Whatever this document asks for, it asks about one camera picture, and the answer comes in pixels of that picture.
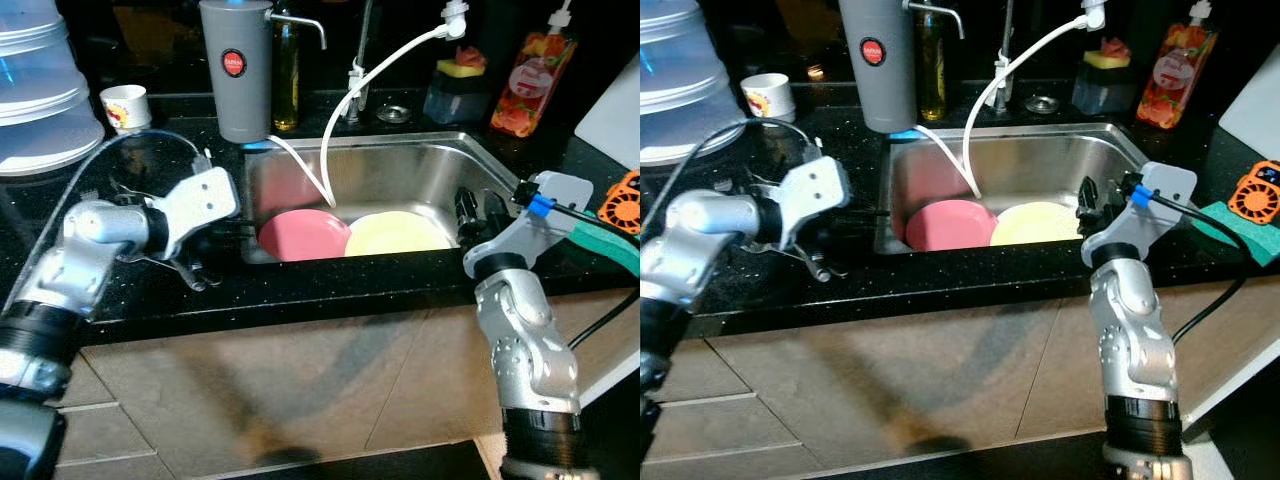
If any yellow and pink sponge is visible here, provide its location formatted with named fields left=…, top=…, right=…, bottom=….
left=1083, top=37, right=1133, bottom=73
left=436, top=45, right=489, bottom=83

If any pink plate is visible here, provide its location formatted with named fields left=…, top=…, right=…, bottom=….
left=904, top=198, right=1002, bottom=253
left=257, top=208, right=354, bottom=264

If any translucent white container stack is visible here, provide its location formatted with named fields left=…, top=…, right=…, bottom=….
left=0, top=0, right=107, bottom=179
left=640, top=0, right=747, bottom=168

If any brown cabinet front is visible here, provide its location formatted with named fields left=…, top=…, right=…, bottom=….
left=645, top=275, right=1280, bottom=471
left=50, top=288, right=641, bottom=480

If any white cutting board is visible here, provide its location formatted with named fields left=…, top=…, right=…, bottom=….
left=574, top=54, right=641, bottom=172
left=1217, top=68, right=1280, bottom=162

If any chrome faucet stem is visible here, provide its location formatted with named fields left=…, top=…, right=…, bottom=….
left=988, top=0, right=1019, bottom=114
left=343, top=0, right=379, bottom=127

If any white printed paper cup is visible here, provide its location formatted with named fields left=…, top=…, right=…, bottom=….
left=99, top=84, right=154, bottom=137
left=740, top=72, right=798, bottom=125

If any short white hose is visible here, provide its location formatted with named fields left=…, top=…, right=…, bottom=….
left=266, top=133, right=338, bottom=208

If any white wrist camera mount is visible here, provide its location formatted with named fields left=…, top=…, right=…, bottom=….
left=1090, top=161, right=1199, bottom=249
left=158, top=167, right=242, bottom=253
left=488, top=171, right=596, bottom=263
left=775, top=156, right=852, bottom=243

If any long white hose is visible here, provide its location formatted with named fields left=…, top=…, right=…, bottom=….
left=319, top=0, right=472, bottom=208
left=963, top=0, right=1108, bottom=198

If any grey water filter canister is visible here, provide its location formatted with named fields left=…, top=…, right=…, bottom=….
left=837, top=0, right=919, bottom=135
left=198, top=0, right=275, bottom=145

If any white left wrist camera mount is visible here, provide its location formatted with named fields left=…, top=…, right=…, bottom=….
left=775, top=156, right=852, bottom=243
left=158, top=167, right=242, bottom=253

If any orange and black fan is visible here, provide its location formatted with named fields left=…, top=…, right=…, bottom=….
left=1227, top=159, right=1280, bottom=228
left=597, top=169, right=641, bottom=238

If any grey left arm cable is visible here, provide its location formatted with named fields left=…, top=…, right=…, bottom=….
left=659, top=117, right=807, bottom=227
left=15, top=128, right=214, bottom=302

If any yellow plate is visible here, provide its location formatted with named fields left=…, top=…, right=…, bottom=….
left=989, top=201, right=1087, bottom=248
left=344, top=211, right=457, bottom=258

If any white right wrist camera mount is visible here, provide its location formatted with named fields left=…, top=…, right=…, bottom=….
left=488, top=171, right=596, bottom=263
left=1090, top=161, right=1199, bottom=249

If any olive oil bottle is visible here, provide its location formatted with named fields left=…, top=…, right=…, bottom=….
left=917, top=3, right=950, bottom=124
left=272, top=3, right=302, bottom=134

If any black sponge holder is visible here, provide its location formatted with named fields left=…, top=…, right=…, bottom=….
left=422, top=76, right=491, bottom=127
left=1071, top=66, right=1137, bottom=117

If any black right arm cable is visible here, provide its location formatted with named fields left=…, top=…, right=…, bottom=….
left=1150, top=189, right=1257, bottom=347
left=550, top=204, right=641, bottom=352

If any orange dish soap pouch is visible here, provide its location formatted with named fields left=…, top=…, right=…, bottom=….
left=489, top=0, right=580, bottom=139
left=1136, top=0, right=1222, bottom=130

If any chrome tap spout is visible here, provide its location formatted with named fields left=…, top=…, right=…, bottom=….
left=903, top=0, right=967, bottom=42
left=270, top=10, right=329, bottom=52

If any stainless steel sink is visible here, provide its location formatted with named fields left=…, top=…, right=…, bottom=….
left=875, top=122, right=1153, bottom=257
left=243, top=131, right=523, bottom=267

